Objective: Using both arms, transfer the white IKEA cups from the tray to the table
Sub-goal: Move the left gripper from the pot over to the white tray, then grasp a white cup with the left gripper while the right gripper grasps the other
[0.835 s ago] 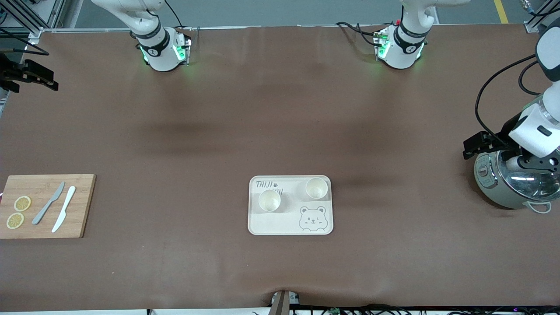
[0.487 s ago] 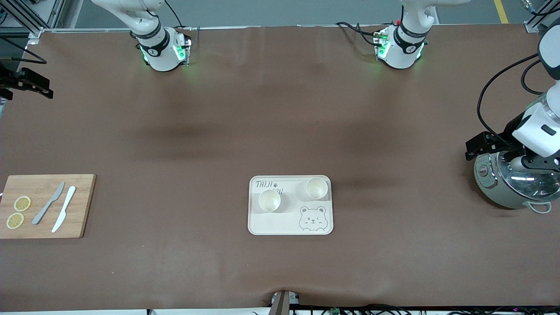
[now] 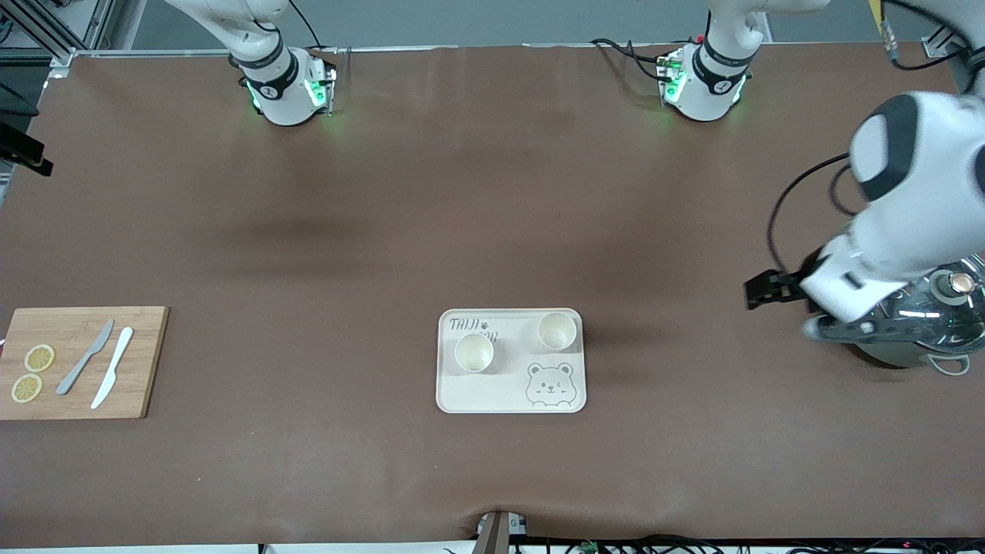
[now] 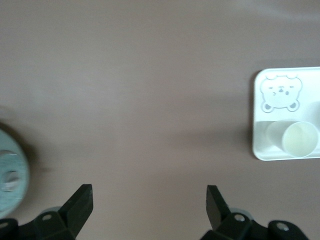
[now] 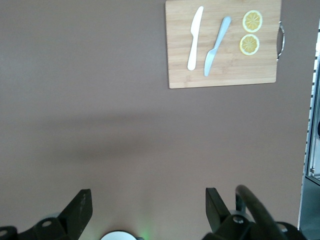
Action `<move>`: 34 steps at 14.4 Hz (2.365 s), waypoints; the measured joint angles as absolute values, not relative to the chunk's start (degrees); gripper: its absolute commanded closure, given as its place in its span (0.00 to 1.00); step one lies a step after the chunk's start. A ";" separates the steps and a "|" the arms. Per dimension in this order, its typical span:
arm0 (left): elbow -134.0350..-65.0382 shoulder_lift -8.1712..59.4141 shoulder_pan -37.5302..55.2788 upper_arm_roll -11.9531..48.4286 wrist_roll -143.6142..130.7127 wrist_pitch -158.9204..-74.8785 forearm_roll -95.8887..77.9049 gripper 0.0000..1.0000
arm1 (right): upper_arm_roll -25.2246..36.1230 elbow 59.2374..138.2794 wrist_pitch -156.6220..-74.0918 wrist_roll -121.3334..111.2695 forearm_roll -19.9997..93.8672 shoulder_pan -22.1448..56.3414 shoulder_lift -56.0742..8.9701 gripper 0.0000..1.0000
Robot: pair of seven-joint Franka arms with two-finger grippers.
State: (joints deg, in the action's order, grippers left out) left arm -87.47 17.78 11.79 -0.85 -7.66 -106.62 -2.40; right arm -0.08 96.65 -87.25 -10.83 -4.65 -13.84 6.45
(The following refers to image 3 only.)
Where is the white IKEA cup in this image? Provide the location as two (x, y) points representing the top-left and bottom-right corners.
(537, 312), (578, 352)
(454, 333), (495, 374)

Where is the grey electric cooking pot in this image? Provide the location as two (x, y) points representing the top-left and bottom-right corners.
(850, 262), (985, 378)

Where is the glass pot lid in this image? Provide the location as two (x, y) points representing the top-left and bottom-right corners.
(885, 265), (985, 355)

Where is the grey plastic knife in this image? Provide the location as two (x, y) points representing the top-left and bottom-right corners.
(55, 319), (115, 396)

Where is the white plastic knife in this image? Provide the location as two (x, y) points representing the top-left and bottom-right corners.
(91, 327), (135, 410)

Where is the wooden cutting board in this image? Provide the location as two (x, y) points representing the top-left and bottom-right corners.
(0, 306), (170, 421)

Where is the cream bear print tray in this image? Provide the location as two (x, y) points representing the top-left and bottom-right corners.
(436, 308), (587, 415)

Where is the brown table cover mat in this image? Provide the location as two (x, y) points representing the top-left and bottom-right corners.
(0, 42), (985, 549)

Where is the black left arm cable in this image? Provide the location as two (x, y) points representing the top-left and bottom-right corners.
(768, 152), (863, 274)

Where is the aluminium frame profile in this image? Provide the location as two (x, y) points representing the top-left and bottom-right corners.
(0, 0), (116, 78)
(922, 23), (967, 59)

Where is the black base power cable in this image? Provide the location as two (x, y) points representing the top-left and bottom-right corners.
(289, 0), (324, 51)
(591, 37), (670, 82)

